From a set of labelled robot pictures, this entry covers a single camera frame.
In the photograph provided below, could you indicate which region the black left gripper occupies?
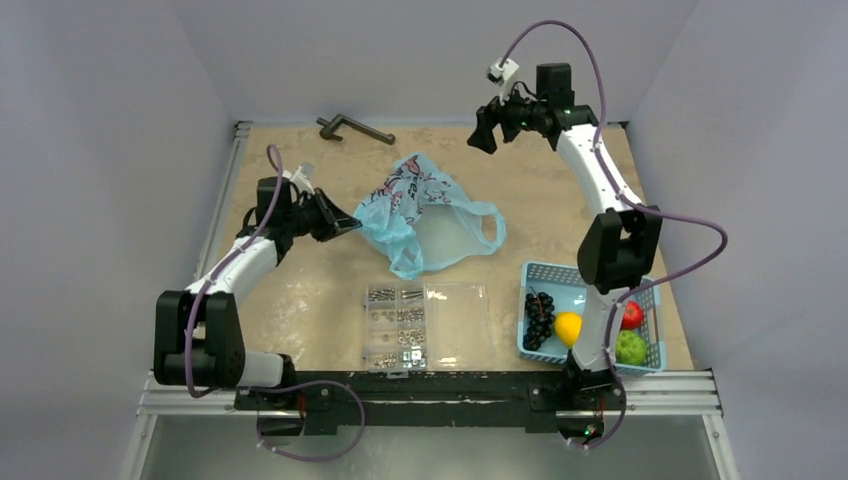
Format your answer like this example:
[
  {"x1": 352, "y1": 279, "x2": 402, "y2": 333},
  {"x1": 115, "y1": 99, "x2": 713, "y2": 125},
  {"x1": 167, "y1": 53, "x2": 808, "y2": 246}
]
[{"x1": 283, "y1": 187, "x2": 360, "y2": 243}]

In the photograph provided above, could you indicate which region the light blue printed plastic bag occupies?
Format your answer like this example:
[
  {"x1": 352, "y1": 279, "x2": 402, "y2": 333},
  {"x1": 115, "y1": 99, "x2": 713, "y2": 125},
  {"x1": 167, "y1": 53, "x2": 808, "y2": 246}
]
[{"x1": 354, "y1": 152, "x2": 507, "y2": 280}]

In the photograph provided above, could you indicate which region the dark fake grape bunch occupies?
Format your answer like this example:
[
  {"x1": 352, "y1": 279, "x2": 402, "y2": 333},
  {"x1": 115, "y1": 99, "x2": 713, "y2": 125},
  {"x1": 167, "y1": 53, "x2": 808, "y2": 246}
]
[{"x1": 522, "y1": 289, "x2": 555, "y2": 351}]

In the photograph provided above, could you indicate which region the yellow fake lemon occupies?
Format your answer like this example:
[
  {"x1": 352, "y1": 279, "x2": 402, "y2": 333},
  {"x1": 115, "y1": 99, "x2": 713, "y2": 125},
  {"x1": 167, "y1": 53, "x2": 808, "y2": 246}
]
[{"x1": 553, "y1": 312, "x2": 583, "y2": 348}]

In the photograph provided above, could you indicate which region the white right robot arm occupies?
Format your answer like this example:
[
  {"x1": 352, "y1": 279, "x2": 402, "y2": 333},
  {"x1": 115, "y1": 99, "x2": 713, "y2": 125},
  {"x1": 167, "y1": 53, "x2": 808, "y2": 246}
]
[{"x1": 467, "y1": 58, "x2": 662, "y2": 407}]

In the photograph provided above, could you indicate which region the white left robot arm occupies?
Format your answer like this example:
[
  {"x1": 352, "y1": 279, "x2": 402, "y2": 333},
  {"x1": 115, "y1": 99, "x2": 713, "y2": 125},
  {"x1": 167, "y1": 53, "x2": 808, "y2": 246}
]
[{"x1": 153, "y1": 177, "x2": 361, "y2": 409}]

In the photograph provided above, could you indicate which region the red fake apple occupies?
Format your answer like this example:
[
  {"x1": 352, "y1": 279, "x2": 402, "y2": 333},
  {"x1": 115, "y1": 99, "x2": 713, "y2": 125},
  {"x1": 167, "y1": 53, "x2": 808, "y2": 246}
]
[{"x1": 620, "y1": 301, "x2": 645, "y2": 330}]

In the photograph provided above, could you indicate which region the clear plastic organizer box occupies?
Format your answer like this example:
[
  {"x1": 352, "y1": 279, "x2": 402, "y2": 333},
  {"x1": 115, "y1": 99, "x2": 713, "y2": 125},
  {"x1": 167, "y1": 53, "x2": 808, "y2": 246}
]
[{"x1": 362, "y1": 282, "x2": 495, "y2": 378}]

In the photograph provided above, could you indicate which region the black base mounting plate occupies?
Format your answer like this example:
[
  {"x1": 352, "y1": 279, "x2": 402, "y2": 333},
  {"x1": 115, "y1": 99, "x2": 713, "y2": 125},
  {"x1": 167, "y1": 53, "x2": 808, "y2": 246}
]
[{"x1": 234, "y1": 371, "x2": 625, "y2": 436}]

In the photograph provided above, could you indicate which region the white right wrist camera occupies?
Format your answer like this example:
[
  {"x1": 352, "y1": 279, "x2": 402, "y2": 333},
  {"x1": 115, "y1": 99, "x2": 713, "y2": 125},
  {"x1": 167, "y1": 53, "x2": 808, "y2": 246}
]
[{"x1": 486, "y1": 58, "x2": 520, "y2": 104}]

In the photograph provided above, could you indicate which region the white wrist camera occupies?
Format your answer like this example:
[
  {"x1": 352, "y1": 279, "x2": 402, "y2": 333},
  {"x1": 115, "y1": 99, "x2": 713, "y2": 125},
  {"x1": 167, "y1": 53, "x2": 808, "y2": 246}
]
[
  {"x1": 486, "y1": 58, "x2": 520, "y2": 104},
  {"x1": 283, "y1": 162, "x2": 315, "y2": 195}
]

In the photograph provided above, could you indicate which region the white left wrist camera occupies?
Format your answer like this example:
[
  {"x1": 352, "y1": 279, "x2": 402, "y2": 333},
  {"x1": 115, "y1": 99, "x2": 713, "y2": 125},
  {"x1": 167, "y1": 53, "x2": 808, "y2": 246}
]
[{"x1": 283, "y1": 162, "x2": 315, "y2": 195}]

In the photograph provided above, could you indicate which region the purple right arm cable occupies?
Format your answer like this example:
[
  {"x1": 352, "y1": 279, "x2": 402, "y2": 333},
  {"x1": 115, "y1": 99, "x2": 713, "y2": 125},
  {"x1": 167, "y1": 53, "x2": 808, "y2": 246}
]
[{"x1": 498, "y1": 19, "x2": 729, "y2": 399}]

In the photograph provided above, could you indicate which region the dark metal crank handle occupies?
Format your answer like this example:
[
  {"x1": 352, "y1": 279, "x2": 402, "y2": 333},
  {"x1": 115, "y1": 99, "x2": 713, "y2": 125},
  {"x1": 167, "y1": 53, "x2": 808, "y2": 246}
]
[{"x1": 316, "y1": 114, "x2": 396, "y2": 145}]

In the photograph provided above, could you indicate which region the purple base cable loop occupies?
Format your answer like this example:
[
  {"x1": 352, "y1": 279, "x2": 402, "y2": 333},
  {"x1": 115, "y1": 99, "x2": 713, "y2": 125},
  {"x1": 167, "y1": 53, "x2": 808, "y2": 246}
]
[{"x1": 255, "y1": 379, "x2": 368, "y2": 464}]

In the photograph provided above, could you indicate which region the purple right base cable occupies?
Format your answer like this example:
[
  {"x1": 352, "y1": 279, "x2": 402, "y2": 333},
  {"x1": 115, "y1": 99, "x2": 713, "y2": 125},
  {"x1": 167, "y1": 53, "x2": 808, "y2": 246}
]
[{"x1": 564, "y1": 377, "x2": 637, "y2": 452}]

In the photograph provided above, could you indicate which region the aluminium extrusion rail frame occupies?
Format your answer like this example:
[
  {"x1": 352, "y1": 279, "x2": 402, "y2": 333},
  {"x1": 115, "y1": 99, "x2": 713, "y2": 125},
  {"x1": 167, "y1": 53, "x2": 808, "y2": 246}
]
[{"x1": 130, "y1": 122, "x2": 737, "y2": 479}]

